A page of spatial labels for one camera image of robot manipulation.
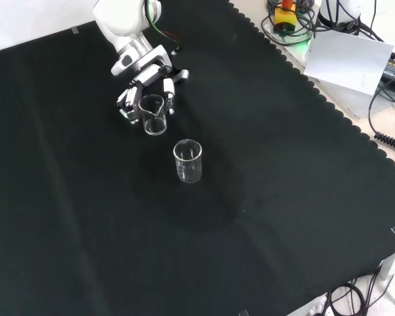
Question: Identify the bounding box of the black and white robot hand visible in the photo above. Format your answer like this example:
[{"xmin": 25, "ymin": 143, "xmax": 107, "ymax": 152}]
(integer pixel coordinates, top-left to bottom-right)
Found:
[{"xmin": 117, "ymin": 64, "xmax": 189, "ymax": 125}]

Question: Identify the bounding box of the clear glass beaker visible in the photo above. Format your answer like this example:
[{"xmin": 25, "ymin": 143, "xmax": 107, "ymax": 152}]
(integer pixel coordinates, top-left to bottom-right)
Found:
[
  {"xmin": 138, "ymin": 94, "xmax": 168, "ymax": 136},
  {"xmin": 172, "ymin": 138, "xmax": 203, "ymax": 184}
]

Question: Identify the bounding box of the black bench cloth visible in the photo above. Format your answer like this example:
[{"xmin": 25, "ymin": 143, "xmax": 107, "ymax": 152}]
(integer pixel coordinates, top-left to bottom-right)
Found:
[{"xmin": 0, "ymin": 0, "xmax": 395, "ymax": 316}]

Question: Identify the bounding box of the yellow stop button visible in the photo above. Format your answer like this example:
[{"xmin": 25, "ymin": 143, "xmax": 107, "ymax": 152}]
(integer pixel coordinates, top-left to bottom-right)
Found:
[{"xmin": 274, "ymin": 0, "xmax": 299, "ymax": 34}]

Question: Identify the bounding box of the white wrist camera shell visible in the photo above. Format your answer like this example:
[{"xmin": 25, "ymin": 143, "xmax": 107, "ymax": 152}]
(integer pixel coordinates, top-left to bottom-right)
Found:
[{"xmin": 110, "ymin": 51, "xmax": 136, "ymax": 77}]

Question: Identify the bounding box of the green cable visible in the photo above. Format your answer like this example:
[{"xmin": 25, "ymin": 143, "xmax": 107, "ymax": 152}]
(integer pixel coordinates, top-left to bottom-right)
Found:
[{"xmin": 144, "ymin": 0, "xmax": 182, "ymax": 56}]

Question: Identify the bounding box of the black cable bundle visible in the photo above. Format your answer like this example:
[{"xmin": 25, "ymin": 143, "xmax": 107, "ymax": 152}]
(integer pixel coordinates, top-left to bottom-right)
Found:
[
  {"xmin": 261, "ymin": 0, "xmax": 319, "ymax": 47},
  {"xmin": 327, "ymin": 268, "xmax": 395, "ymax": 316}
]

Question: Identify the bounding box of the black coiled cable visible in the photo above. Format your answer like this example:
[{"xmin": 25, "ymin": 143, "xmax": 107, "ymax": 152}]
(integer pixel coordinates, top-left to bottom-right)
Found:
[{"xmin": 367, "ymin": 87, "xmax": 395, "ymax": 151}]

